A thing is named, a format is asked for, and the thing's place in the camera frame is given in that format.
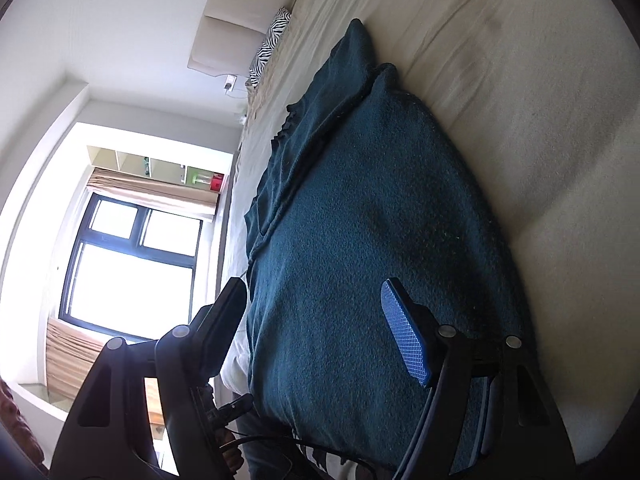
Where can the beige bed sheet mattress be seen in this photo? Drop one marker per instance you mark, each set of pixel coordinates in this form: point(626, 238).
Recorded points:
point(541, 97)

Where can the dark teal knitted sweater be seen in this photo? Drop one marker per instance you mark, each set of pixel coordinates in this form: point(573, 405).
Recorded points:
point(363, 185)

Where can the white wall shelf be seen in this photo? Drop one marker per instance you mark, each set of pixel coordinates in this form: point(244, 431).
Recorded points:
point(151, 168)

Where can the red box on shelf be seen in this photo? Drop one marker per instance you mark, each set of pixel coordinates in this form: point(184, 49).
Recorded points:
point(216, 182)

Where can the beige padded headboard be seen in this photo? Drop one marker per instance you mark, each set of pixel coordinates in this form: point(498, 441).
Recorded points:
point(230, 33)

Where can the black framed window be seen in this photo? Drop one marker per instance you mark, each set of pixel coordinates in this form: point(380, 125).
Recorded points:
point(131, 271)

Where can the zebra print pillow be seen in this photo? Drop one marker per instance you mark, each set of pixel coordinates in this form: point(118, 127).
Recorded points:
point(267, 47)

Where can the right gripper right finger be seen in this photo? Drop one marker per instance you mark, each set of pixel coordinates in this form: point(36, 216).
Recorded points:
point(489, 416)

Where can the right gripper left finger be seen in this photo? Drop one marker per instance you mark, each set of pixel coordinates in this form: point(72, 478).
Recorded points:
point(107, 432)

